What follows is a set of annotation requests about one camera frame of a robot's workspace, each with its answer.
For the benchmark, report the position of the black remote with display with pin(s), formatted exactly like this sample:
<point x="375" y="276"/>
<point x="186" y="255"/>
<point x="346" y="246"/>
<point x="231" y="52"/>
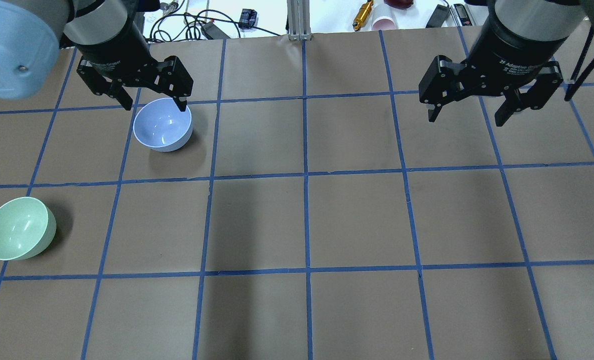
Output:
<point x="462" y="15"/>

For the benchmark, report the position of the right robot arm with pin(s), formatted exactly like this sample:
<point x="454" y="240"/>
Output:
<point x="543" y="20"/>

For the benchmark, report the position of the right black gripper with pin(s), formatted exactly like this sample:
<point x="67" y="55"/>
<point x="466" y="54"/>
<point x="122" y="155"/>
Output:
<point x="512" y="54"/>

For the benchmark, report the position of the black power adapter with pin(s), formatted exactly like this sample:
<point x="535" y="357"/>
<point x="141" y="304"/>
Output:
<point x="211" y="32"/>

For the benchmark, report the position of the aluminium frame post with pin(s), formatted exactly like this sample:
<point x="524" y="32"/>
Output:
<point x="298" y="15"/>

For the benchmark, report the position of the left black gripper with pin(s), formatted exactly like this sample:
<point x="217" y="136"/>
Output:
<point x="113" y="52"/>

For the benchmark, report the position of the blue bowl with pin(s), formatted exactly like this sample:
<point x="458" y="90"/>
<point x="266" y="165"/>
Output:
<point x="160" y="126"/>

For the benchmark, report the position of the dark red object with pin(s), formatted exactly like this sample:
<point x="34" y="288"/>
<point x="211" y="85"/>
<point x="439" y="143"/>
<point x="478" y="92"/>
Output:
<point x="400" y="4"/>

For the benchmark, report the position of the small black box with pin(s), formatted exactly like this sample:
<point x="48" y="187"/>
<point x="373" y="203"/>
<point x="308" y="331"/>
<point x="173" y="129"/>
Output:
<point x="248" y="19"/>

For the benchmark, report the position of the yellow brass tool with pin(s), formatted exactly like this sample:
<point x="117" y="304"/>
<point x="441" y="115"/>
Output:
<point x="362" y="15"/>

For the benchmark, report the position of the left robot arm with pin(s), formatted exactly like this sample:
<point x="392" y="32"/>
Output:
<point x="31" y="31"/>

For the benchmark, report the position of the green bowl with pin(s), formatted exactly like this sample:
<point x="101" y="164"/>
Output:
<point x="27" y="227"/>

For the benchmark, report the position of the black rectangular device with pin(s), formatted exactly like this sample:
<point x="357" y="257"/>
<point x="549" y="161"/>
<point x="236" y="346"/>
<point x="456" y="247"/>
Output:
<point x="438" y="16"/>

